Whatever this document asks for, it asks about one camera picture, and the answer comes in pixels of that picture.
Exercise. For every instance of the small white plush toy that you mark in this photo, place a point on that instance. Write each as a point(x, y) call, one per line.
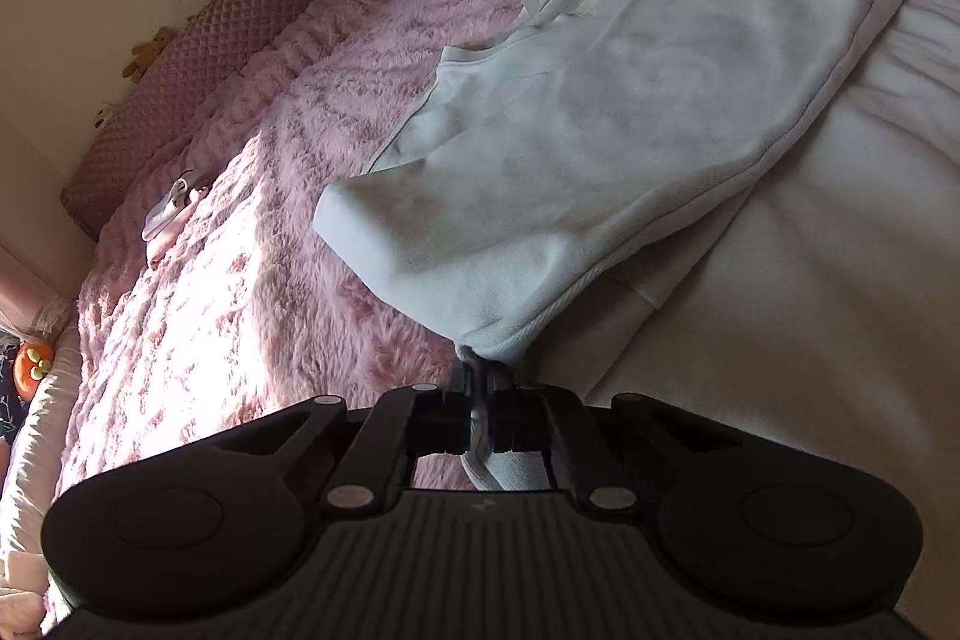
point(102, 115)

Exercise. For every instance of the pink fluffy blanket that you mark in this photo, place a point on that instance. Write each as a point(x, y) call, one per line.
point(262, 280)

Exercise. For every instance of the orange plush toy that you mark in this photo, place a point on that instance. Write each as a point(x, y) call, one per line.
point(34, 370)

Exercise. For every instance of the brown teddy bear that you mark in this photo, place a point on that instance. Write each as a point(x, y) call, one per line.
point(148, 54)

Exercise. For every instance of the white quilt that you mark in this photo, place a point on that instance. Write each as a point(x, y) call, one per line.
point(37, 452)

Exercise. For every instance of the small white baby garment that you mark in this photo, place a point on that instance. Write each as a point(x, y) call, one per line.
point(171, 209)

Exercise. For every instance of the pink pillow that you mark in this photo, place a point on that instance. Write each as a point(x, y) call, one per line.
point(15, 587)

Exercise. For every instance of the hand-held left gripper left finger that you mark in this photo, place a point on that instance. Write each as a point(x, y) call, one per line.
point(465, 386)

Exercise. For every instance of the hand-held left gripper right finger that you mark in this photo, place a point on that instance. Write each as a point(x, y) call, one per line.
point(499, 386)

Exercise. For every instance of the white printed sweatshirt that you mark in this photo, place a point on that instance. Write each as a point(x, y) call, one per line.
point(600, 123)

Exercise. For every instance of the dark blue patterned cloth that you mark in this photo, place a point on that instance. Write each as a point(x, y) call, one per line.
point(6, 407)

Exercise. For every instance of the pink quilted headboard cushion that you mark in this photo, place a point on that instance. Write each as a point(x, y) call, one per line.
point(225, 33)

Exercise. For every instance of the pink curtain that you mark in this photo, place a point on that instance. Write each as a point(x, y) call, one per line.
point(26, 284)

